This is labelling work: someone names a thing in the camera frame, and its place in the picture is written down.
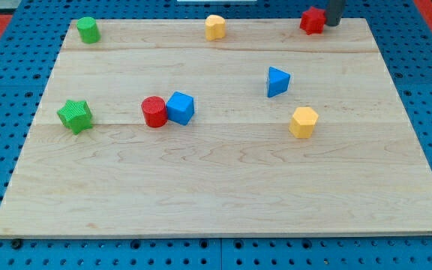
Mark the blue cube block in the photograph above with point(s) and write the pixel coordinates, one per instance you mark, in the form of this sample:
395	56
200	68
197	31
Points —
180	108

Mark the blue triangle block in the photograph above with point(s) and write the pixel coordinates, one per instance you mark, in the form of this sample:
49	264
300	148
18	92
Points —
277	82

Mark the red cylinder block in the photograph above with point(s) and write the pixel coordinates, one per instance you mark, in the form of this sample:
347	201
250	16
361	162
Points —
154	111

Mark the yellow hexagon block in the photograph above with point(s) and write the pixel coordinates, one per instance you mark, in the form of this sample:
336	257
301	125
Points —
303	122

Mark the green star block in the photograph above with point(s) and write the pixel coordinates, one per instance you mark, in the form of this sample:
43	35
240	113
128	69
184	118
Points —
76	116

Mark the red star block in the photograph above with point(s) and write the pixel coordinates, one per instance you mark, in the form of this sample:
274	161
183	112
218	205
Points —
313	20

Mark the green cylinder block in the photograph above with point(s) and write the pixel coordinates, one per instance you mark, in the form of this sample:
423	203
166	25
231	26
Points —
88	30

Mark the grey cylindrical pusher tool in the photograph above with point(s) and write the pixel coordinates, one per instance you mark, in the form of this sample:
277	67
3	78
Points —
334	12

